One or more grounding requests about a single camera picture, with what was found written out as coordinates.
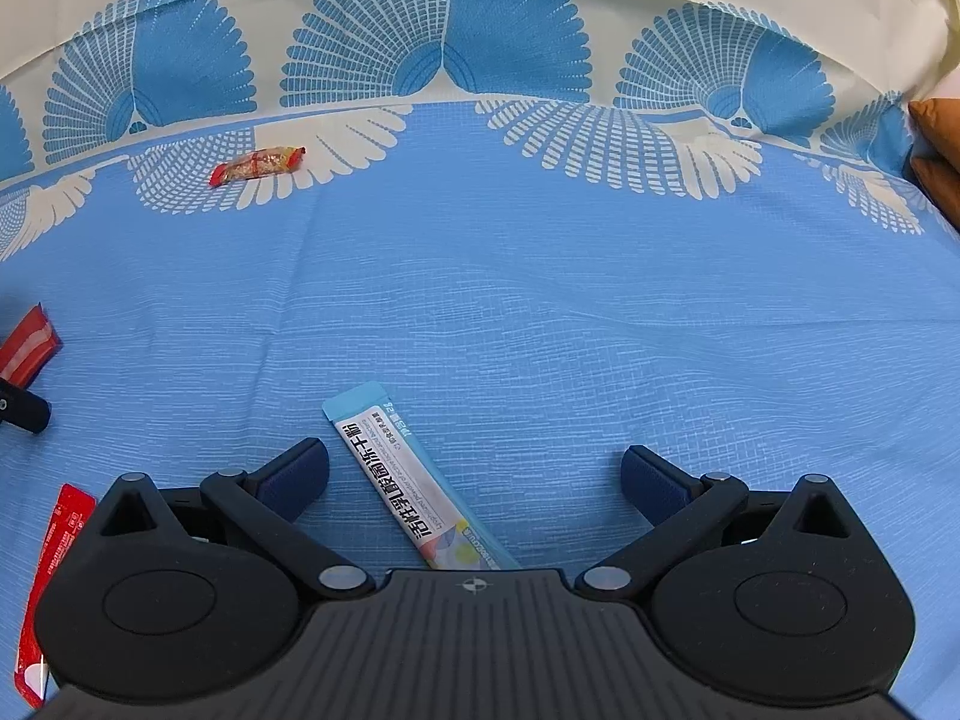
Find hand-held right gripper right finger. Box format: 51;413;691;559
574;445;863;605

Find brown pillow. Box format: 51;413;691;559
907;96;960;230

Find light blue stick packet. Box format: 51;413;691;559
322;382;524;572

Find blue fan-print bed sheet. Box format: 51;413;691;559
0;0;960;720

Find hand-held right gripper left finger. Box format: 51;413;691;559
94;436;376;602

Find red stick packet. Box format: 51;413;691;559
15;484;97;710

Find red white striped snack packet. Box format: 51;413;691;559
0;303;63;391

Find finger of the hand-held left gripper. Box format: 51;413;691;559
0;378;53;434

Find small orange candy wrapper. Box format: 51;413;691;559
210;144;308;188

